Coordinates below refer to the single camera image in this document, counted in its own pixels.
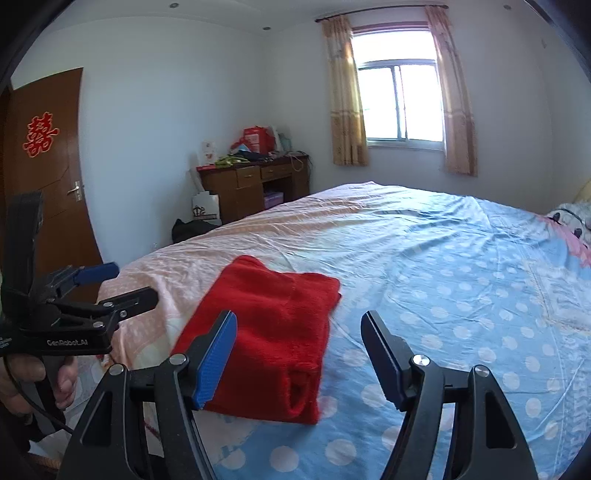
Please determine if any black bag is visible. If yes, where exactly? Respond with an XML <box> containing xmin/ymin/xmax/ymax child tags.
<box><xmin>172</xmin><ymin>218</ymin><xmax>218</xmax><ymax>244</ymax></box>

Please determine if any red gift bag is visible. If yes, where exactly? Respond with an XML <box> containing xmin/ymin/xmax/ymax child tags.
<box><xmin>231</xmin><ymin>126</ymin><xmax>277</xmax><ymax>155</ymax></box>

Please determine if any sliding glass window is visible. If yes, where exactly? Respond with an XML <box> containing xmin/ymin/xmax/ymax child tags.
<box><xmin>351</xmin><ymin>27</ymin><xmax>446</xmax><ymax>148</ymax></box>

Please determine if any brown wooden desk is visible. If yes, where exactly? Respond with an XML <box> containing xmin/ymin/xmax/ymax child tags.
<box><xmin>196</xmin><ymin>154</ymin><xmax>310</xmax><ymax>225</ymax></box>

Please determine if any dark curtain rod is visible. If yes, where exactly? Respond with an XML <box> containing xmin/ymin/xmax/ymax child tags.
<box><xmin>315</xmin><ymin>4</ymin><xmax>448</xmax><ymax>23</ymax></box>

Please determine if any bed with blue-pink sheet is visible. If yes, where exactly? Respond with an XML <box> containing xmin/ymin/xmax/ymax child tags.
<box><xmin>76</xmin><ymin>181</ymin><xmax>591</xmax><ymax>480</ymax></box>

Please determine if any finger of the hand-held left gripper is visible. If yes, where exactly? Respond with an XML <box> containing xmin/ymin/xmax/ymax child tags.
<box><xmin>46</xmin><ymin>262</ymin><xmax>120</xmax><ymax>301</ymax></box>
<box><xmin>58</xmin><ymin>286</ymin><xmax>160</xmax><ymax>335</ymax></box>

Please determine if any person's left hand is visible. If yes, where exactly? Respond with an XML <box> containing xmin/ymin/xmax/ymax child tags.
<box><xmin>0</xmin><ymin>355</ymin><xmax>79</xmax><ymax>418</ymax></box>

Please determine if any black cable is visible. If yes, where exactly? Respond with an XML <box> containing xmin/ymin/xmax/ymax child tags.
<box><xmin>4</xmin><ymin>360</ymin><xmax>75</xmax><ymax>435</ymax></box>

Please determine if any red embroidered knit sweater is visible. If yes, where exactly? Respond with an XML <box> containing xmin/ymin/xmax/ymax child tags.
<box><xmin>170</xmin><ymin>255</ymin><xmax>342</xmax><ymax>425</ymax></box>

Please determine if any red paper door decoration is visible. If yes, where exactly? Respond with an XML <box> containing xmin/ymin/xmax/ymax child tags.
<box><xmin>22</xmin><ymin>111</ymin><xmax>60</xmax><ymax>158</ymax></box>

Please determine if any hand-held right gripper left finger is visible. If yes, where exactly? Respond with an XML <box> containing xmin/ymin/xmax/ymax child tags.
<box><xmin>55</xmin><ymin>310</ymin><xmax>238</xmax><ymax>480</ymax></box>

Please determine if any beige patterned curtain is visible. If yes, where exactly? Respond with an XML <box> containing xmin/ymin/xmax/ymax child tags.
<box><xmin>425</xmin><ymin>6</ymin><xmax>478</xmax><ymax>177</ymax></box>
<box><xmin>322</xmin><ymin>14</ymin><xmax>370</xmax><ymax>167</ymax></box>

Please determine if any white paper bag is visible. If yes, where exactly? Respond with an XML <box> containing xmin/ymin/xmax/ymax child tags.
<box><xmin>191</xmin><ymin>190</ymin><xmax>222</xmax><ymax>227</ymax></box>

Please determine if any brown wooden door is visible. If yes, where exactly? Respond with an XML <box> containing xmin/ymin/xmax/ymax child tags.
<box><xmin>0</xmin><ymin>68</ymin><xmax>105</xmax><ymax>301</ymax></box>

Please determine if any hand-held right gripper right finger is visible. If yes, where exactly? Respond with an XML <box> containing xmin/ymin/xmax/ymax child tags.
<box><xmin>360</xmin><ymin>310</ymin><xmax>540</xmax><ymax>480</ymax></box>

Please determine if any cartoon printed pillow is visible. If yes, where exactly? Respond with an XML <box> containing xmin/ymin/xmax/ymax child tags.
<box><xmin>545</xmin><ymin>203</ymin><xmax>591</xmax><ymax>268</ymax></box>

